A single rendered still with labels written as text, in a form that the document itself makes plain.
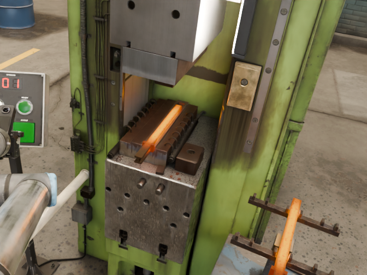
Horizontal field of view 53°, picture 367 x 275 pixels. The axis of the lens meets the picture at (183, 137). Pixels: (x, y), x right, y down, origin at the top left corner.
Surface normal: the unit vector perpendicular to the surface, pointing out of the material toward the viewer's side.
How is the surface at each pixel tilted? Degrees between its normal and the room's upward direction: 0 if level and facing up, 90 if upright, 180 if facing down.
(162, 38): 90
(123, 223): 90
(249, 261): 0
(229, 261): 0
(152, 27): 90
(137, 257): 90
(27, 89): 60
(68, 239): 0
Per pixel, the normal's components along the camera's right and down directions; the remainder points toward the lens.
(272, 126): -0.31, 0.48
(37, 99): 0.16, 0.06
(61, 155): 0.12, -0.83
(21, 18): 0.69, 0.47
